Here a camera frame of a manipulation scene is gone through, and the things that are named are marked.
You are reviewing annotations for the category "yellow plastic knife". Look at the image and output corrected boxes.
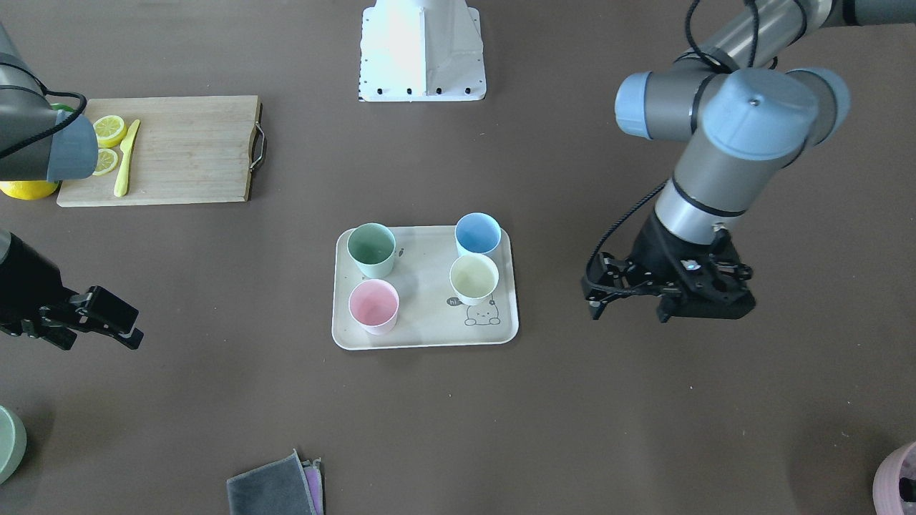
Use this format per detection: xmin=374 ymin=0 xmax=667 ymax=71
xmin=112 ymin=119 xmax=142 ymax=198

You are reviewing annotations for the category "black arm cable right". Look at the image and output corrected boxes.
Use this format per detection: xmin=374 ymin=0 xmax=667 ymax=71
xmin=0 ymin=61 xmax=88 ymax=160

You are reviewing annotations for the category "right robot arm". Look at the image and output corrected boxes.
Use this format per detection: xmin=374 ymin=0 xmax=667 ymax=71
xmin=1 ymin=30 xmax=143 ymax=350

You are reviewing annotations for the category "upper lemon slice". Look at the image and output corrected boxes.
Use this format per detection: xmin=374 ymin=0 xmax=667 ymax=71
xmin=92 ymin=114 xmax=128 ymax=149

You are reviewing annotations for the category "lower lemon slice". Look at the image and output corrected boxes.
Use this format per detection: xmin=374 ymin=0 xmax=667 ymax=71
xmin=92 ymin=149 xmax=120 ymax=176

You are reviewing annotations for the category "whole lemon at edge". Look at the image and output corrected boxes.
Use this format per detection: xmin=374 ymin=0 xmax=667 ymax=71
xmin=1 ymin=180 xmax=59 ymax=201

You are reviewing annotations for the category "blue plastic cup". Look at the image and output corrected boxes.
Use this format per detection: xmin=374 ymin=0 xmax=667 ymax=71
xmin=454 ymin=212 xmax=502 ymax=258

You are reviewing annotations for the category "purple folded cloth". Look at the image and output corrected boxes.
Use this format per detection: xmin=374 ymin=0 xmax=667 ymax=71
xmin=301 ymin=458 xmax=325 ymax=515

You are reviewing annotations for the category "pink bowl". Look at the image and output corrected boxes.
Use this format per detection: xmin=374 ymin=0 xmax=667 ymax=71
xmin=872 ymin=442 xmax=915 ymax=514

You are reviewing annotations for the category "bamboo cutting board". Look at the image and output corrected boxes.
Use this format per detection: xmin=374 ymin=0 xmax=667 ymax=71
xmin=57 ymin=95 xmax=264 ymax=207

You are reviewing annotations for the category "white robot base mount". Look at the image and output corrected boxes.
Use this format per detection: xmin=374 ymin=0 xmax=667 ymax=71
xmin=358 ymin=1 xmax=487 ymax=102

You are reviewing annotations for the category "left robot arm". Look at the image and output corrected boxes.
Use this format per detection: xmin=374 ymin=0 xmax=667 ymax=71
xmin=581 ymin=1 xmax=914 ymax=323

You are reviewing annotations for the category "lemon slice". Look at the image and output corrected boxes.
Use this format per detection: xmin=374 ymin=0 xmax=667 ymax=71
xmin=92 ymin=114 xmax=128 ymax=149
xmin=92 ymin=149 xmax=120 ymax=176

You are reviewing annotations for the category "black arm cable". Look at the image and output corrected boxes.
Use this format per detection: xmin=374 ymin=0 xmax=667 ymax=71
xmin=0 ymin=61 xmax=88 ymax=160
xmin=585 ymin=0 xmax=777 ymax=283

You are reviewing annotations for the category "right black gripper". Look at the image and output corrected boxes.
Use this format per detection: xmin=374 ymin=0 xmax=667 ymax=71
xmin=1 ymin=230 xmax=144 ymax=350

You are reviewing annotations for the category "grey folded cloth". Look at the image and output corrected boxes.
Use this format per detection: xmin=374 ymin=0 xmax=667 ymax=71
xmin=226 ymin=452 xmax=314 ymax=514

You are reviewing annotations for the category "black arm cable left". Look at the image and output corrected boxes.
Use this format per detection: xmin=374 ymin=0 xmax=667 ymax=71
xmin=585 ymin=0 xmax=777 ymax=283

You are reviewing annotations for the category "green bowl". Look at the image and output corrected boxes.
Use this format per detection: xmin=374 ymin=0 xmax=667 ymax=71
xmin=1 ymin=406 xmax=27 ymax=484

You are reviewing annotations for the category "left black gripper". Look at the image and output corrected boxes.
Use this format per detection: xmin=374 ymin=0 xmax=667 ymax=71
xmin=581 ymin=215 xmax=756 ymax=323

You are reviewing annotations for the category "cream plastic cup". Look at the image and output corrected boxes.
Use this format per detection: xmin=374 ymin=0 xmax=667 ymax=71
xmin=449 ymin=253 xmax=500 ymax=305

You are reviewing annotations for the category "green plastic cup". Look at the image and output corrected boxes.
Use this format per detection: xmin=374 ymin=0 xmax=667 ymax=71
xmin=346 ymin=222 xmax=396 ymax=278

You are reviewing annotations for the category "pink plastic cup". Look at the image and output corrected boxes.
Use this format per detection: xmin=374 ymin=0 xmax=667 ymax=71
xmin=348 ymin=278 xmax=400 ymax=335

